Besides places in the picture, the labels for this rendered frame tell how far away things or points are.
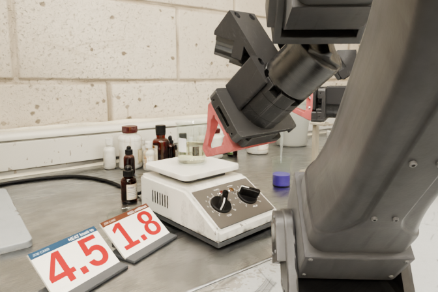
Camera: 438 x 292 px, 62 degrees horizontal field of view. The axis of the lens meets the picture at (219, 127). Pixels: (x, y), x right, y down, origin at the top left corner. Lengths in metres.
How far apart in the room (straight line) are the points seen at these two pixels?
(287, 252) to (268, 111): 0.18
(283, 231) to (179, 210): 0.31
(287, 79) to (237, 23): 0.10
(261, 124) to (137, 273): 0.23
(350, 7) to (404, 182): 0.17
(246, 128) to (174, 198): 0.21
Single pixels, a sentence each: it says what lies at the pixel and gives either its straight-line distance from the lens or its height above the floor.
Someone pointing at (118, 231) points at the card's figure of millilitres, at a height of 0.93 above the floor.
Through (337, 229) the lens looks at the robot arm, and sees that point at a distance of 0.22.
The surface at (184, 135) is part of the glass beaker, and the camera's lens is 0.59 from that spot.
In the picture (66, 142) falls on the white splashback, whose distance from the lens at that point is 0.99.
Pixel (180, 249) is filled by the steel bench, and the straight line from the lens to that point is 0.52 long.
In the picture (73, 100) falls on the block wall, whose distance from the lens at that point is 1.03.
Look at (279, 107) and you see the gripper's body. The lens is 0.39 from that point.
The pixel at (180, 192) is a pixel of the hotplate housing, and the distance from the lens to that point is 0.55.
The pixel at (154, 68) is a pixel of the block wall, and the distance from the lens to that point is 1.11.
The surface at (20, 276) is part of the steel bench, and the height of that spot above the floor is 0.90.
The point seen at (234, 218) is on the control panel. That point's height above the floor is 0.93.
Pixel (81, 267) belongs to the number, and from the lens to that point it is 0.48.
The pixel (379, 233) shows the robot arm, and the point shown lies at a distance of 0.23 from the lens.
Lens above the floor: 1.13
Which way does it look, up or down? 8 degrees down
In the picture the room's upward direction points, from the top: straight up
